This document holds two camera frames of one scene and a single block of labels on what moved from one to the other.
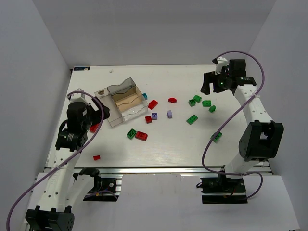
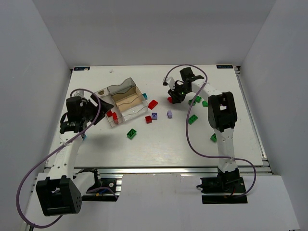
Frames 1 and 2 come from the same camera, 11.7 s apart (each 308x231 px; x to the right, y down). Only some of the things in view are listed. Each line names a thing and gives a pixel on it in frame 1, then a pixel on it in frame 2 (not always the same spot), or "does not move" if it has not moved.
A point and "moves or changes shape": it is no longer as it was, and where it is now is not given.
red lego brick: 148,119 does not move
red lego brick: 152,104 does not move
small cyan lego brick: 145,95 does not move
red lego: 93,129 moves or changes shape
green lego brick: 131,134 does not move
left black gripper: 96,113 does not move
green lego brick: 192,119 does not move
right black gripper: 214,82 → 177,96
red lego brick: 141,135 → 115,118
